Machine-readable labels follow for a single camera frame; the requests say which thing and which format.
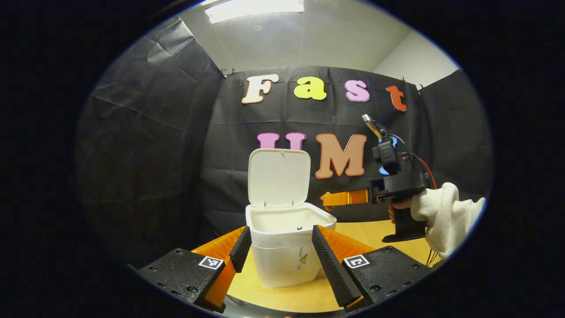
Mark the wooden desktop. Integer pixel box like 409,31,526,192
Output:
225,220,442,313

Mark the red cable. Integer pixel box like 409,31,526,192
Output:
415,155,438,190

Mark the white desktop garbage bin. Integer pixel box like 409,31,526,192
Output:
245,148,337,288

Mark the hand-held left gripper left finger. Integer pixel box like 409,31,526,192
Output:
137,225,253,313

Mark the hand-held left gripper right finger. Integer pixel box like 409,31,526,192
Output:
311,224,435,313

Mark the ceiling light panel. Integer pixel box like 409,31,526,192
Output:
205,0,305,24

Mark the black backdrop cloth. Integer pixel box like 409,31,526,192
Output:
75,18,493,265

